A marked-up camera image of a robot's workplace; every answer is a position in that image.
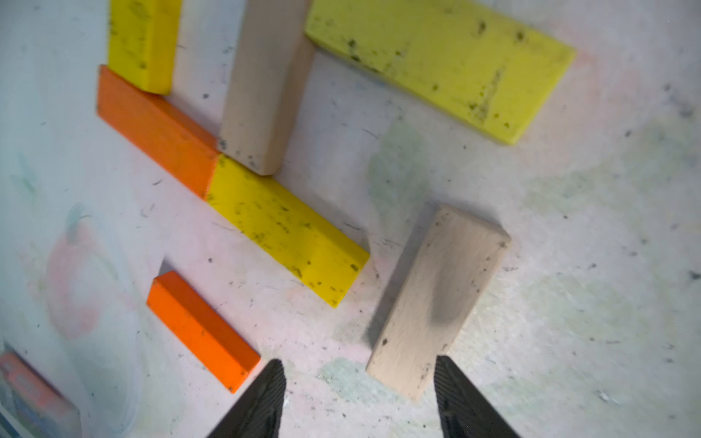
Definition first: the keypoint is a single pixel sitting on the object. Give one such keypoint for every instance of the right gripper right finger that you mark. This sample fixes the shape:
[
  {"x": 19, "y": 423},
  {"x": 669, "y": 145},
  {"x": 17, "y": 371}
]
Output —
[{"x": 463, "y": 410}]

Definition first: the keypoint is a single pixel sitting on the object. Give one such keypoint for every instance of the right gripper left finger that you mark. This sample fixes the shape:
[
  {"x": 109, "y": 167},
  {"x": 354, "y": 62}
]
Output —
[{"x": 258, "y": 412}]

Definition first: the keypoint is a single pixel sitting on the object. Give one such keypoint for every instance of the natural wood block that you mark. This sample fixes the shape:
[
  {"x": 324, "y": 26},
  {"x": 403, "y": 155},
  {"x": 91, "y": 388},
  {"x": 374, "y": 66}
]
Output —
[
  {"x": 270, "y": 71},
  {"x": 458, "y": 255}
]

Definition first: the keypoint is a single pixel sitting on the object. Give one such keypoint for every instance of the yellow block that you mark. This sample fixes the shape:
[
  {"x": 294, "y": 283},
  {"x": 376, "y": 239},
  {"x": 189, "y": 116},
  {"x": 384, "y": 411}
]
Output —
[
  {"x": 311, "y": 248},
  {"x": 143, "y": 39},
  {"x": 483, "y": 68}
]

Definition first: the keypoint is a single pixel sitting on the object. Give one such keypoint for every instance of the orange block centre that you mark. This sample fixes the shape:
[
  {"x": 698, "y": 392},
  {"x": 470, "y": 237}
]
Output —
[{"x": 202, "y": 330}]

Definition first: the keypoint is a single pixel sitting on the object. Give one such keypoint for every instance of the orange block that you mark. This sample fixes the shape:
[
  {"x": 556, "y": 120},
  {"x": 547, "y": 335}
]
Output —
[
  {"x": 160, "y": 130},
  {"x": 202, "y": 330}
]

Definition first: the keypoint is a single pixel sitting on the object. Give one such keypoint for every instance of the highlighter marker pack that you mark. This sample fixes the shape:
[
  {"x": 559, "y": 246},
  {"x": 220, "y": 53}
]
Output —
[{"x": 34, "y": 402}]

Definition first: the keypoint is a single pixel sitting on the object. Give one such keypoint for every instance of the orange block top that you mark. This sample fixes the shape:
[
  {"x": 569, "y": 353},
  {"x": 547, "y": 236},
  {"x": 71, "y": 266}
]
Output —
[{"x": 160, "y": 130}]

